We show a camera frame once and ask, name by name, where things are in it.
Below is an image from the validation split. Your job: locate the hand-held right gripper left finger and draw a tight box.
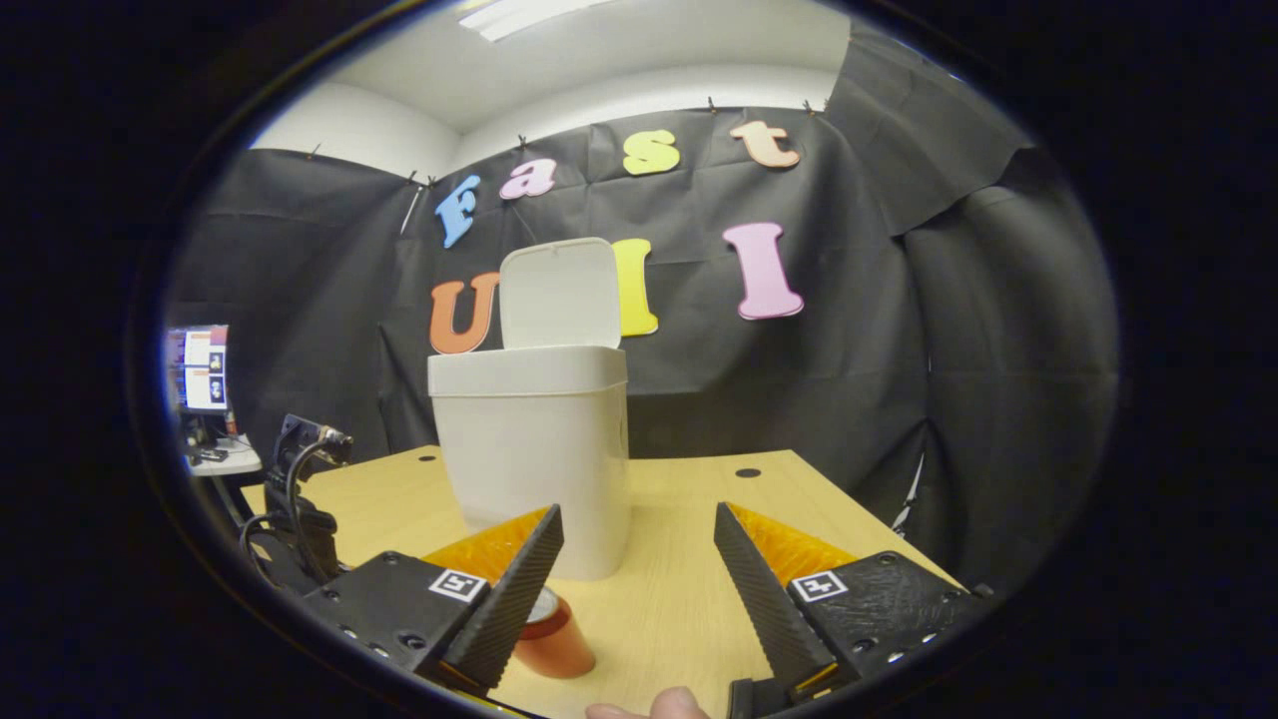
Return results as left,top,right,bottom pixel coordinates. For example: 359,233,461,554
300,504,565,697

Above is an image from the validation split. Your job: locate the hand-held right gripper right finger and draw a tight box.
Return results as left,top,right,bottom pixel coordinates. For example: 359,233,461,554
714,502,994,705

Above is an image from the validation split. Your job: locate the red pop can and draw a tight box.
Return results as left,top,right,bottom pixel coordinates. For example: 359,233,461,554
512,587,597,680

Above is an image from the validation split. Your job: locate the white desktop garbage bin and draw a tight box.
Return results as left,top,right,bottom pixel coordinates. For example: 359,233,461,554
427,238,632,582

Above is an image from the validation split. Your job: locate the wooden desktop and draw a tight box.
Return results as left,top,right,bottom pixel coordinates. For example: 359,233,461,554
240,446,964,719

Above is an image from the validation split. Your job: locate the white side table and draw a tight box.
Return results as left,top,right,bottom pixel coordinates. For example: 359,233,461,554
190,439,263,477

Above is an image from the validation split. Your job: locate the computer monitor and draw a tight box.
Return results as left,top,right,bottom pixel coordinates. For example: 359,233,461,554
168,325,231,415

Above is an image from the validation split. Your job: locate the black backdrop cloth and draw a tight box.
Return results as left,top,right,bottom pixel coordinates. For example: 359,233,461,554
165,20,1119,590

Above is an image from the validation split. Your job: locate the ceiling light panel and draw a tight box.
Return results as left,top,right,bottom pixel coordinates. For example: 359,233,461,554
459,0,620,43

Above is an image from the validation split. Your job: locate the black cable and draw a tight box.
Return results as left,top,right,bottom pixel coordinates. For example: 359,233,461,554
238,439,335,590

